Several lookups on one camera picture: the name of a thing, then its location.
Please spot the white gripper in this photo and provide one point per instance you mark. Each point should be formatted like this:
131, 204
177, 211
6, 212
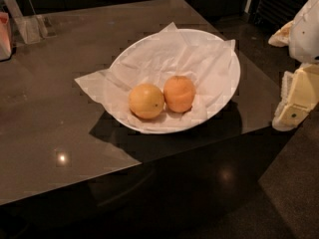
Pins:
305, 37

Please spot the orange fruit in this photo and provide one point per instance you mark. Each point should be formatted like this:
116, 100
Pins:
179, 93

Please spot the white bowl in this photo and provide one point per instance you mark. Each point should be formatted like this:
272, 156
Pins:
229, 73

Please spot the white paper liner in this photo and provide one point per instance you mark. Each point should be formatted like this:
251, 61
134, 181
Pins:
159, 60

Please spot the yellow-orange fruit left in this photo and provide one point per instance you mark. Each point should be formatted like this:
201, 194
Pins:
146, 101

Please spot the pink white box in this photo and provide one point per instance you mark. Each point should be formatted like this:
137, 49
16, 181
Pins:
5, 37

